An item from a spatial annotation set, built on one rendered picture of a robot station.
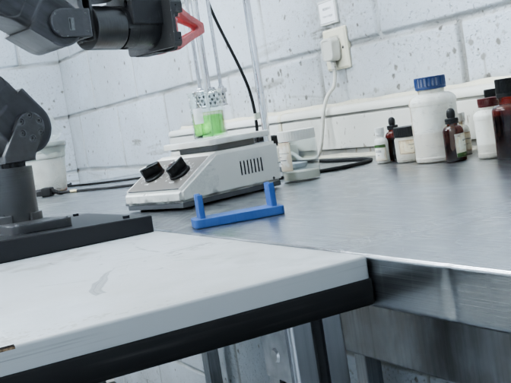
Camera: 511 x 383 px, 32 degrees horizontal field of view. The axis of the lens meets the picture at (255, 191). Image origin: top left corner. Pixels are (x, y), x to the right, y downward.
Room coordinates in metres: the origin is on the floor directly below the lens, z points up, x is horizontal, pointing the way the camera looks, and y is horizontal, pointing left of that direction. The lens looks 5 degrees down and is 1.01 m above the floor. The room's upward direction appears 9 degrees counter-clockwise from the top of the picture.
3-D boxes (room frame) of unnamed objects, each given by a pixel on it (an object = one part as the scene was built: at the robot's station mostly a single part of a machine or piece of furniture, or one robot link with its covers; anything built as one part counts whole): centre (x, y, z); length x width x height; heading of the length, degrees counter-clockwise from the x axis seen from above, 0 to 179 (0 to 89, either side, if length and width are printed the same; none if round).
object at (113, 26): (1.17, 0.17, 1.16); 0.07 x 0.06 x 0.07; 135
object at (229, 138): (1.32, 0.05, 0.98); 0.12 x 0.12 x 0.01; 44
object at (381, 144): (1.47, -0.22, 0.93); 0.02 x 0.02 x 0.06
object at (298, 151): (1.38, -0.08, 0.94); 0.06 x 0.06 x 0.08
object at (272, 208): (0.96, 0.02, 0.92); 0.10 x 0.03 x 0.04; 101
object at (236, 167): (1.30, 0.06, 0.94); 0.22 x 0.13 x 0.08; 134
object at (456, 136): (1.29, -0.30, 0.94); 0.03 x 0.03 x 0.08
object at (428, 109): (1.35, -0.29, 0.96); 0.07 x 0.07 x 0.13
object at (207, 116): (1.31, 0.05, 1.02); 0.06 x 0.05 x 0.08; 175
